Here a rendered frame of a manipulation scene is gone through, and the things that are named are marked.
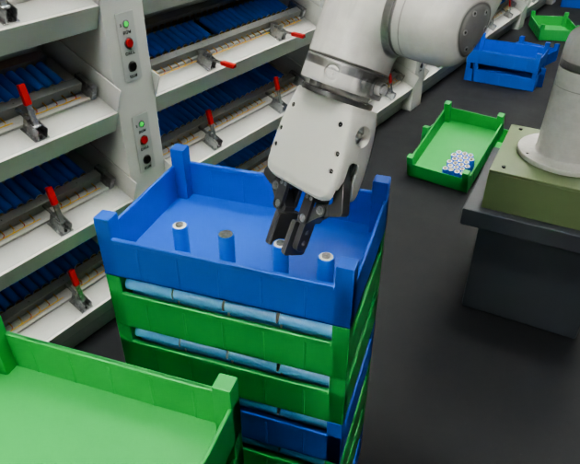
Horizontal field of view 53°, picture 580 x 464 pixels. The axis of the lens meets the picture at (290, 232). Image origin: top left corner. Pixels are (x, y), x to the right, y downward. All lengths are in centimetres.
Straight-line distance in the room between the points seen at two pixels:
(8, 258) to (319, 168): 70
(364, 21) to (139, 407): 45
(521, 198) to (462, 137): 84
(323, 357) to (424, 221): 108
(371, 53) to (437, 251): 107
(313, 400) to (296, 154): 30
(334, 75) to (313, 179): 10
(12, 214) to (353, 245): 67
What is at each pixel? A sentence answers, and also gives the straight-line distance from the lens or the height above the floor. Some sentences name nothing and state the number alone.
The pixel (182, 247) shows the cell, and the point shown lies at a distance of 68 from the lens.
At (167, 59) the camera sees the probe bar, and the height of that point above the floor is 52.
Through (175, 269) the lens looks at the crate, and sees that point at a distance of 66.
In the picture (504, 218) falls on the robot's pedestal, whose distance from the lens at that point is 124.
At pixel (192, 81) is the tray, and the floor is 48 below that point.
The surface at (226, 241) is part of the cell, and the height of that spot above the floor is 54.
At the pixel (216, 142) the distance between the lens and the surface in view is 139.
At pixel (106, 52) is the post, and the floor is 59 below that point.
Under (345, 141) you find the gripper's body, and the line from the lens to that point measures 57.
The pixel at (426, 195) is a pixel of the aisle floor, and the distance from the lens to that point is 183.
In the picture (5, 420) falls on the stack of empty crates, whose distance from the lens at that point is 71.
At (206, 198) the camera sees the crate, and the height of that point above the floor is 48.
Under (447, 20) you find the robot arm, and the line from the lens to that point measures 53.
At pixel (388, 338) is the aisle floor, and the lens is 131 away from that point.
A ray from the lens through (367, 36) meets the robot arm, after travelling 56.
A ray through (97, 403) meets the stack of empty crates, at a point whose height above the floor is 40.
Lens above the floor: 91
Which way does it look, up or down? 35 degrees down
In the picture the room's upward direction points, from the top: straight up
